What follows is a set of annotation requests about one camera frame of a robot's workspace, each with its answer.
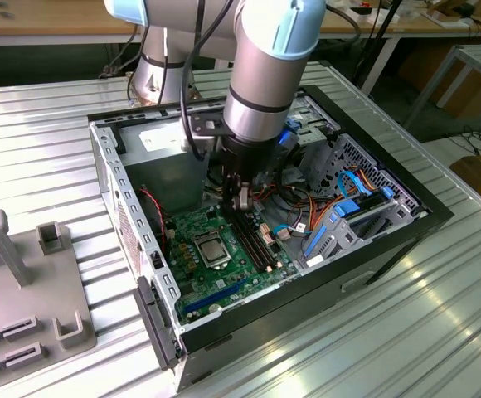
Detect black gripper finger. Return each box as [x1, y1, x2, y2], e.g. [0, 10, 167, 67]
[225, 172, 241, 211]
[238, 176, 259, 212]

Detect black RAM slot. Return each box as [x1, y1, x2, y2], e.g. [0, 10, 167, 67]
[230, 210, 270, 271]
[240, 206, 278, 267]
[226, 209, 266, 274]
[236, 210, 275, 269]

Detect grey power supply unit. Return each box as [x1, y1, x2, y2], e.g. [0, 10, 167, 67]
[115, 119, 212, 212]

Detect grey metal drive cage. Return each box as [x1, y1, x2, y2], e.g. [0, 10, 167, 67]
[277, 94, 341, 192]

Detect green motherboard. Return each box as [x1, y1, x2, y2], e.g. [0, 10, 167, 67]
[163, 194, 299, 327]

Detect blue disk carrier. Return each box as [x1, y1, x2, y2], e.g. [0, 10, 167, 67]
[304, 186, 393, 260]

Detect grey metal disk bay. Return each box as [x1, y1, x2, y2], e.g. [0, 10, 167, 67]
[300, 194, 418, 273]

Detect blue expansion slot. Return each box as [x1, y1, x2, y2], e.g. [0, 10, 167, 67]
[184, 278, 249, 315]

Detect black open PC case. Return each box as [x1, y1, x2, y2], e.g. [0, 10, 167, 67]
[86, 85, 455, 393]

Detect black plastic case latch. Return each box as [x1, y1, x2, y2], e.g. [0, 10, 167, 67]
[134, 275, 182, 371]

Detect small white box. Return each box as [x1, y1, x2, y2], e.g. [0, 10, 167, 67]
[345, 6, 400, 25]

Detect black stand pole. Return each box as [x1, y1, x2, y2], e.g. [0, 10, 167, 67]
[354, 0, 403, 84]

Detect long wooden desk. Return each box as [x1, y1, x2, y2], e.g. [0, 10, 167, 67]
[0, 0, 481, 96]

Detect grey plastic parts rack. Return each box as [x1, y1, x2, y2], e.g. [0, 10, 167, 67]
[0, 209, 99, 374]

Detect brown cardboard boxes under desk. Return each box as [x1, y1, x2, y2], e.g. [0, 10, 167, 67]
[397, 41, 481, 121]

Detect black wire bundle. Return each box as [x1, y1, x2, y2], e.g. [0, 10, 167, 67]
[276, 148, 308, 192]

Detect orange yellow power wire bundle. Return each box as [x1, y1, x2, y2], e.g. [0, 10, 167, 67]
[252, 173, 337, 233]

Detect red black twisted wire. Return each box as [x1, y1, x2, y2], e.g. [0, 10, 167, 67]
[139, 187, 172, 252]

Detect black camera cable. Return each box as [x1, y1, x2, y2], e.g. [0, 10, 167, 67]
[179, 0, 236, 161]
[323, 3, 362, 42]

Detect blue flat wire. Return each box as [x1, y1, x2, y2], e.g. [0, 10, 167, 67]
[338, 168, 369, 197]

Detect orange flat wire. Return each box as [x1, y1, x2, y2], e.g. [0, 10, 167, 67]
[358, 167, 381, 194]

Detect perforated grey metal bracket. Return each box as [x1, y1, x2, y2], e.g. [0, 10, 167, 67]
[306, 132, 430, 221]

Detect cable with silver connector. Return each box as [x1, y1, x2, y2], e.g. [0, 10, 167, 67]
[99, 24, 142, 80]

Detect white metal frame table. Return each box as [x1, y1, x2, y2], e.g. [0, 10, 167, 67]
[404, 43, 481, 129]

